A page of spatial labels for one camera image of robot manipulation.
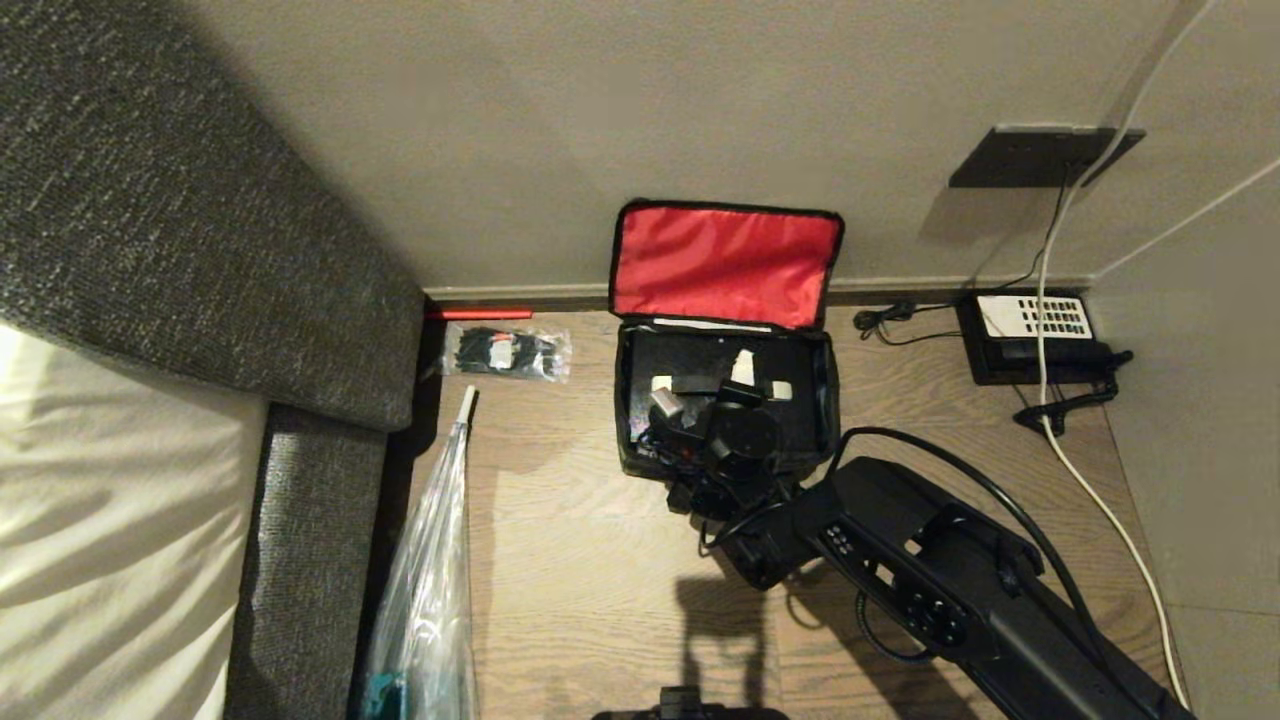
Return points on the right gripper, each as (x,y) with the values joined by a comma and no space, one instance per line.
(705,384)

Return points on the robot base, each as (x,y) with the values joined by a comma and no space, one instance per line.
(690,708)

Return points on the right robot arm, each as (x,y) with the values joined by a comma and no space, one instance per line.
(960,590)

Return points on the black case with red lid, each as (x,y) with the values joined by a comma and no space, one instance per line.
(826,400)

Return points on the red lined bag lid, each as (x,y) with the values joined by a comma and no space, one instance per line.
(722,262)

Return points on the white paper strip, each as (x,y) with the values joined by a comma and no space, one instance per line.
(712,324)

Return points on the red strip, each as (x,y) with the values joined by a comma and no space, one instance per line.
(478,314)

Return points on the black telephone with white keypad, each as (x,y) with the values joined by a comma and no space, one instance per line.
(1035,335)

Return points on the clear plastic umbrella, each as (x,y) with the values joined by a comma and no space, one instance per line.
(430,570)

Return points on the white bedding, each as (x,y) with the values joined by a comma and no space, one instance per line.
(110,520)

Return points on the black wall socket plate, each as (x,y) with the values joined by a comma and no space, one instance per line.
(1045,157)

